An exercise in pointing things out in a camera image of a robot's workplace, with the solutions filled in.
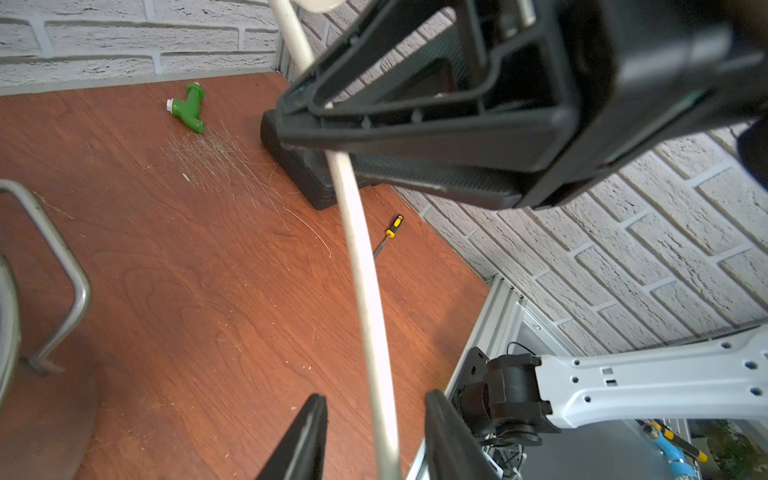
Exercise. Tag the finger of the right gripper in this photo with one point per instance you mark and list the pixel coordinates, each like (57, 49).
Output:
(480, 93)

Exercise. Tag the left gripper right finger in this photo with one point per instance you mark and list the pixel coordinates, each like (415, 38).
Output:
(451, 451)

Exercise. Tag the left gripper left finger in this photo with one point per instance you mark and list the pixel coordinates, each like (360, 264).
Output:
(300, 453)

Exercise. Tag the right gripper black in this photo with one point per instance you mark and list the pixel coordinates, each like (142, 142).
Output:
(649, 71)

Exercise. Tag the white plastic ladle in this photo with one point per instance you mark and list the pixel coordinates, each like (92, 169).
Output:
(371, 317)

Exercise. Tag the yellow black screwdriver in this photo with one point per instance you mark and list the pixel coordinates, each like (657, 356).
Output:
(390, 233)

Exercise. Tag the blue yellow pliers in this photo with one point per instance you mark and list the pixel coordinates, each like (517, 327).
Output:
(676, 449)

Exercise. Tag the green plastic fitting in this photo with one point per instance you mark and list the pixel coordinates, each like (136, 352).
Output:
(188, 110)

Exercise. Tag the stainless steel pot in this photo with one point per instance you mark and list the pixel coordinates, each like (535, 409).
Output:
(45, 292)

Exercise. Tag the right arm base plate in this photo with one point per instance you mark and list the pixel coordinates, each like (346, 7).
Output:
(470, 370)

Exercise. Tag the aluminium rail frame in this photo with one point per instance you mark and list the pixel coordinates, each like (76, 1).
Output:
(509, 322)

